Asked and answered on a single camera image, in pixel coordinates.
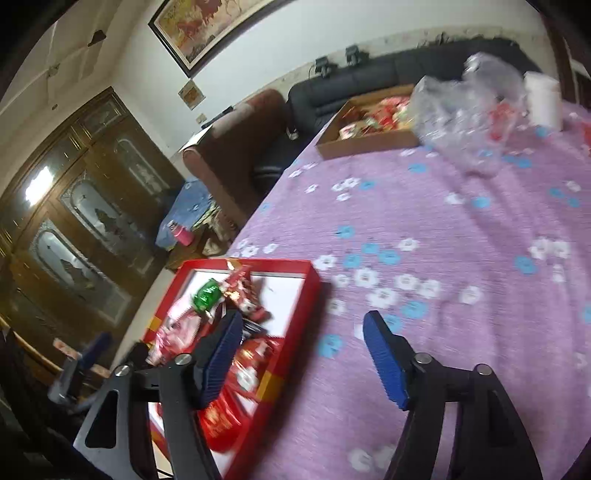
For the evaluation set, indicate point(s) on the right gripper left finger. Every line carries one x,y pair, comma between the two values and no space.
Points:
115,435

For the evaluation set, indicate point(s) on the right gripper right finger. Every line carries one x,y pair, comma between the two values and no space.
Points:
490,440

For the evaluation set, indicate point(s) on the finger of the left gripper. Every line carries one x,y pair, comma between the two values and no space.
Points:
66,388

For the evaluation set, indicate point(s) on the large red snack bag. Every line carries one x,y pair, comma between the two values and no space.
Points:
227,418

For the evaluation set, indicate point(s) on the white red snack packet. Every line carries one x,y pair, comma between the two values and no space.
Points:
176,336

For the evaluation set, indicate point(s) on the green candy wrapper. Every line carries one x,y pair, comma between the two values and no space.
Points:
207,296

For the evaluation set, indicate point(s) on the dark chocolate snack packet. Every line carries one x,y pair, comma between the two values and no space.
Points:
252,329

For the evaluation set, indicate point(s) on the wooden glass-door cabinet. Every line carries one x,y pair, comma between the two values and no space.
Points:
78,228

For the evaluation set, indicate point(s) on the small wooden stool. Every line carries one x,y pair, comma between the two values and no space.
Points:
206,243

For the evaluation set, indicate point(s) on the purple floral tablecloth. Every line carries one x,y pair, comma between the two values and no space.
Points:
469,269

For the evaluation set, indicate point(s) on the pink water bottle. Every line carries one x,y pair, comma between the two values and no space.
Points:
181,234

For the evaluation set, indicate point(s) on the red shallow gift box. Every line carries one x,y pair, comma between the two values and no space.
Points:
280,295

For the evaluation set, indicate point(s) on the blue cloth pile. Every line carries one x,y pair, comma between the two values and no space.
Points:
191,203

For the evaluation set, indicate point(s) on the brown armchair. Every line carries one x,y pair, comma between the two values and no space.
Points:
224,157

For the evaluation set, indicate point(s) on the clear plastic bag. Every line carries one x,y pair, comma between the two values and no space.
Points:
470,121

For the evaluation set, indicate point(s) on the brown cardboard snack tray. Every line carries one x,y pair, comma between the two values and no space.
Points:
372,122

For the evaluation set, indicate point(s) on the white plastic cup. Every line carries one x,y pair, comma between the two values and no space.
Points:
544,100

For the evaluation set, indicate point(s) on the framed horse painting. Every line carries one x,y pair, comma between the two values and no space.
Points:
194,31

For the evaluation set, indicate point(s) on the black leather sofa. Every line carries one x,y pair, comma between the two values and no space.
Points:
312,103

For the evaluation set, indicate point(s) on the small framed wall certificate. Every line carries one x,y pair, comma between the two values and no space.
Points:
191,95

